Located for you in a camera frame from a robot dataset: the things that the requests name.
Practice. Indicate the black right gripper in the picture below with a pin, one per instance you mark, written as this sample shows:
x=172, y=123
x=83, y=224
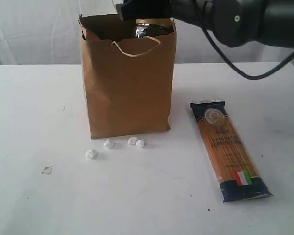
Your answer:
x=147, y=9

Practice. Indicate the clear jar with gold lid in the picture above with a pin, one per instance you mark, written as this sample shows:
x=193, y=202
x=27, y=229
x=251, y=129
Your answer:
x=152, y=27

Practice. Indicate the brown kraft stand-up pouch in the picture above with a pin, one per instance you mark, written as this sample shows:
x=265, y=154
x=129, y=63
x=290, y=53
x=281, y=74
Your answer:
x=88, y=35

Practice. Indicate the spaghetti packet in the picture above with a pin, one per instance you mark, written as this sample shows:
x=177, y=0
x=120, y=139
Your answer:
x=237, y=176

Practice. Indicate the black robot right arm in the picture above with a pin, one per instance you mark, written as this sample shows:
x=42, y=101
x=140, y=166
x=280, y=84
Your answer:
x=233, y=22

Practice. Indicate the brown paper shopping bag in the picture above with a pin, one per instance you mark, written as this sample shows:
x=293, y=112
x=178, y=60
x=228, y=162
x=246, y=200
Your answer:
x=127, y=81

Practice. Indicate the white backdrop curtain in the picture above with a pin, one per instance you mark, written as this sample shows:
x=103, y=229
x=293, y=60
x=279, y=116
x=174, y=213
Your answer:
x=48, y=32

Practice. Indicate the crumpled white paper ball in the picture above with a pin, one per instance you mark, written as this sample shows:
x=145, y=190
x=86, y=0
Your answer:
x=140, y=143
x=91, y=154
x=109, y=144
x=132, y=141

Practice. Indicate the small clear plastic scrap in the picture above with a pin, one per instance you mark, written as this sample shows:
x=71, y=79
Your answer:
x=47, y=170

